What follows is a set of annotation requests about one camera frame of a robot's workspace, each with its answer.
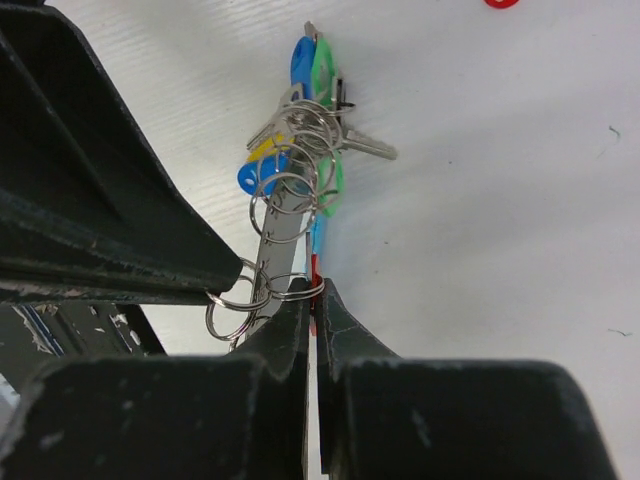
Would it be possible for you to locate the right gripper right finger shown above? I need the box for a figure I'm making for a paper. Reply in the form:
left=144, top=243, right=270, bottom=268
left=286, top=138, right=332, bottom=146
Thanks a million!
left=315, top=282, right=616, bottom=479

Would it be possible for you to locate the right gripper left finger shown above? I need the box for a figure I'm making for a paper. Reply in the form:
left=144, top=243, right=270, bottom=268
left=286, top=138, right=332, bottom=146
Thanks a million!
left=1, top=301, right=309, bottom=479

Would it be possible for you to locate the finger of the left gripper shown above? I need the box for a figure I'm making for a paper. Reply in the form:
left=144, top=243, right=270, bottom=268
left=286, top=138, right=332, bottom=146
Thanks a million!
left=1, top=4, right=242, bottom=304

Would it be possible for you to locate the metal key organizer plate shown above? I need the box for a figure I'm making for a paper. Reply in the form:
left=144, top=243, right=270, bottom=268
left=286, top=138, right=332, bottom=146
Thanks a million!
left=204, top=99, right=346, bottom=351

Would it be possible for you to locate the red tag key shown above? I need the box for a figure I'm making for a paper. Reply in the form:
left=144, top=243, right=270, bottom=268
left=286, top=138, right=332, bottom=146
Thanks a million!
left=311, top=253, right=324, bottom=311
left=485, top=0, right=519, bottom=9

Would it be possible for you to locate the yellow key tag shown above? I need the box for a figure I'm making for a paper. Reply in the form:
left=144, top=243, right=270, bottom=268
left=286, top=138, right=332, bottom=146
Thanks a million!
left=246, top=133, right=294, bottom=163

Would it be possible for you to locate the green tag key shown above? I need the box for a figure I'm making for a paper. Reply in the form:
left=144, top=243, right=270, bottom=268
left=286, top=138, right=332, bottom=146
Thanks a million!
left=318, top=151, right=345, bottom=217
left=311, top=37, right=336, bottom=107

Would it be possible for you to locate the blue key tag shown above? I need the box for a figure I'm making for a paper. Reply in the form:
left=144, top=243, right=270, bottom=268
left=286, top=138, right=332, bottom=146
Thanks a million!
left=290, top=36, right=316, bottom=100

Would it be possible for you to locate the black tag key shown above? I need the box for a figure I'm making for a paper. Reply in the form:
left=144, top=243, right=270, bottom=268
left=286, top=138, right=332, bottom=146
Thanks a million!
left=331, top=76, right=356, bottom=116

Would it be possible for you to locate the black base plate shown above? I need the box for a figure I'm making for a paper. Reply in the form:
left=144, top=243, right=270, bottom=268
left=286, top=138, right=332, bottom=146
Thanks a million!
left=1, top=302, right=166, bottom=391

